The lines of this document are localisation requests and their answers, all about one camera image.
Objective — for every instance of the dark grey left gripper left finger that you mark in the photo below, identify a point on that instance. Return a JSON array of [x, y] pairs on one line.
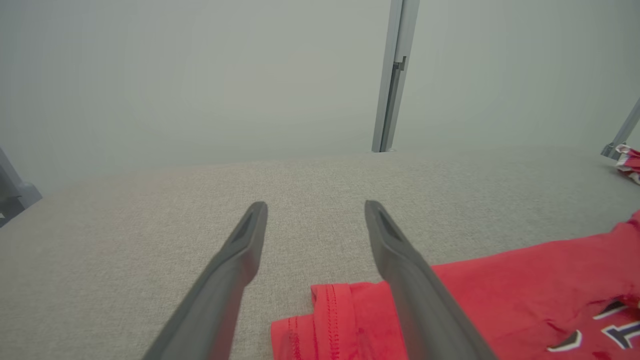
[[225, 290]]

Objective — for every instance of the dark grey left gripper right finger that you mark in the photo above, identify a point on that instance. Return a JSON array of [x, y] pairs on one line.
[[415, 300]]

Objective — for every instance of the red basketball jersey black number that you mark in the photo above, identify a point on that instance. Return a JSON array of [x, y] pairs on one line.
[[500, 290]]

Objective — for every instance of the red shorts white hem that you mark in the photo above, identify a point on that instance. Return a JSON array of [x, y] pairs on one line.
[[630, 162]]

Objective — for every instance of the grey slanted partition frame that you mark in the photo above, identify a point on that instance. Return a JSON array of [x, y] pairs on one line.
[[625, 130]]

